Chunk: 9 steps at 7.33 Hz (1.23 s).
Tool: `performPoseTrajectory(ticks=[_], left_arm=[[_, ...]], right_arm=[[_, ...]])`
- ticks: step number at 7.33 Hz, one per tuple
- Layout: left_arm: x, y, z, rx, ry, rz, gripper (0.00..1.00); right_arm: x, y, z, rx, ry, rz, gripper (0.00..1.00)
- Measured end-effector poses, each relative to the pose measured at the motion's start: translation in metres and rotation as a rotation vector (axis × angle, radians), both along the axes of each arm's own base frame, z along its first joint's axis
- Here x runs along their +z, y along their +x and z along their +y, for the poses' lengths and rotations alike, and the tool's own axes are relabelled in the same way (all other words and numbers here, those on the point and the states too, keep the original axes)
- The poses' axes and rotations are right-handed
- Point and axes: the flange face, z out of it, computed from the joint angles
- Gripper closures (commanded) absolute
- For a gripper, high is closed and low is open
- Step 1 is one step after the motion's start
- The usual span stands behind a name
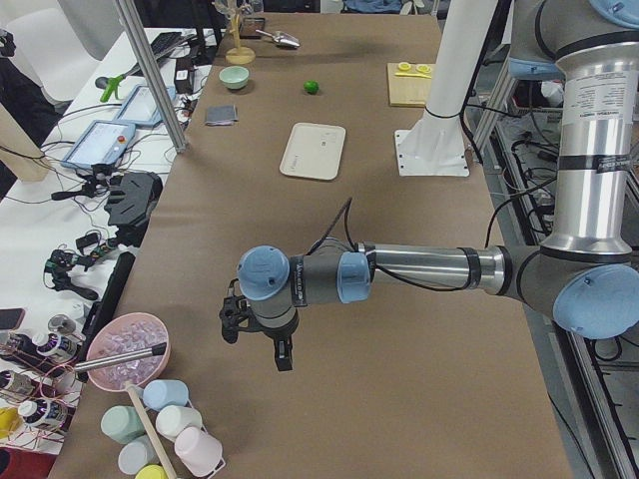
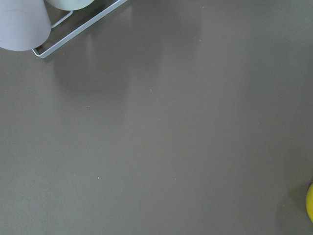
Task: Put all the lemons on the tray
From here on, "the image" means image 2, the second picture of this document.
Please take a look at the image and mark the yellow lemon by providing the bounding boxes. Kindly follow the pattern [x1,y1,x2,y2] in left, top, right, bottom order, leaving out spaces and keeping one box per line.
[306,184,313,222]

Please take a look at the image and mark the pale green cup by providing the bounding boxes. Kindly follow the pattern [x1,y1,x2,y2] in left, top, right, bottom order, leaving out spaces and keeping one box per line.
[47,0,94,11]

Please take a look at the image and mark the lilac plastic cup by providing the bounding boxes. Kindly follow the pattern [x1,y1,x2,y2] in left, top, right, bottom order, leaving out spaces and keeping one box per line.
[0,0,51,51]

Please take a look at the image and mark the white wire cup rack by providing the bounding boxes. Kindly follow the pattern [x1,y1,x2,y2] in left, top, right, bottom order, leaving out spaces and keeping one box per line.
[32,0,126,59]

